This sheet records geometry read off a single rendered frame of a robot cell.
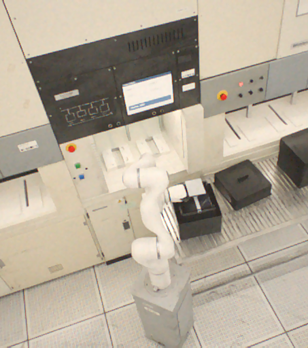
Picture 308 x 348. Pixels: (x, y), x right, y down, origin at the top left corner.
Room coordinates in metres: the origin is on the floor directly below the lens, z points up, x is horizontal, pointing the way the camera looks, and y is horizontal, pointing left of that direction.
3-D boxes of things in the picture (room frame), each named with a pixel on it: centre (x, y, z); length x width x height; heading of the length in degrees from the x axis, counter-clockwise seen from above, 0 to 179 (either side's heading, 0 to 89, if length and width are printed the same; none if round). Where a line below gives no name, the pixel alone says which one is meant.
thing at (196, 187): (1.49, -0.23, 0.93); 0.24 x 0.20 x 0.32; 3
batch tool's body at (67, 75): (2.20, 0.17, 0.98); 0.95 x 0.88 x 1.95; 12
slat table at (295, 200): (1.60, -0.63, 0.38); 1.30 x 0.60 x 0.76; 102
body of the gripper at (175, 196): (1.48, -0.12, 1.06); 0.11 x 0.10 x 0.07; 94
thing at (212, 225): (1.49, -0.23, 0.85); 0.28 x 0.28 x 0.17; 3
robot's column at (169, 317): (1.08, 0.06, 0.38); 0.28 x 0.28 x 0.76; 57
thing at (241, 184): (1.68, -0.59, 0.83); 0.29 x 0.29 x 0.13; 18
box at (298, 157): (1.77, -1.06, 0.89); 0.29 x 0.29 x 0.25; 15
